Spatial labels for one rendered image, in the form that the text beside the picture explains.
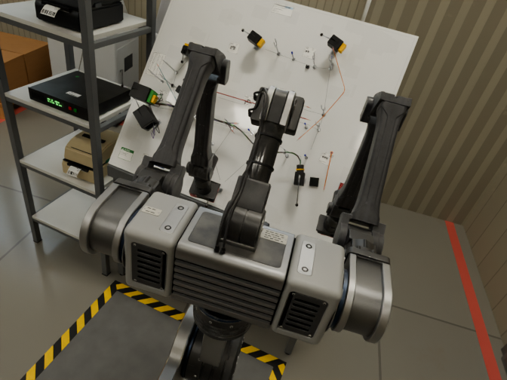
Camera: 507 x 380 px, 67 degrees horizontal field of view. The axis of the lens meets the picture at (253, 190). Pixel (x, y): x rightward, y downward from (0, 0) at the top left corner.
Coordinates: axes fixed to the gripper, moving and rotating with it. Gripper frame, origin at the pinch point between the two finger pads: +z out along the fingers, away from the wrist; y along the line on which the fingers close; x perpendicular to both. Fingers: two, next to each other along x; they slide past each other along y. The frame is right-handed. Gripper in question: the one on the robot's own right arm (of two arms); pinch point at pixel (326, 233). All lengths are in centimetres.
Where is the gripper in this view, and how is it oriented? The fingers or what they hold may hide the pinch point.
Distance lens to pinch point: 152.9
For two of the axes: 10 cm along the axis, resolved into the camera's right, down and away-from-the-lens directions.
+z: -0.4, 4.2, 9.1
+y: -9.6, -2.8, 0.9
